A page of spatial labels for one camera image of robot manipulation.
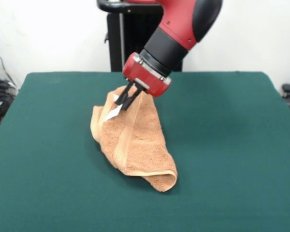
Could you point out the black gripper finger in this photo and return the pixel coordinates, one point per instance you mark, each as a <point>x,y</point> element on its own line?
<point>123,95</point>
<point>131,100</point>

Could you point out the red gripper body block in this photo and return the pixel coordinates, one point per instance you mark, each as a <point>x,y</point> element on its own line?
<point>145,77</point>

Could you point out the orange terry towel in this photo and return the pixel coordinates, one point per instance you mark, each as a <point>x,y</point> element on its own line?
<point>145,149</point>

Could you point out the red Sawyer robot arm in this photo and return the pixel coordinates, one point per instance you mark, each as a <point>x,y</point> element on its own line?
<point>183,21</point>

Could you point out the dark green table cloth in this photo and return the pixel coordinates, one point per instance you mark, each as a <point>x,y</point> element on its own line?
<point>232,157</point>

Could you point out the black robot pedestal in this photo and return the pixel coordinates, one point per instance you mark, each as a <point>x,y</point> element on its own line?
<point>116,48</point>

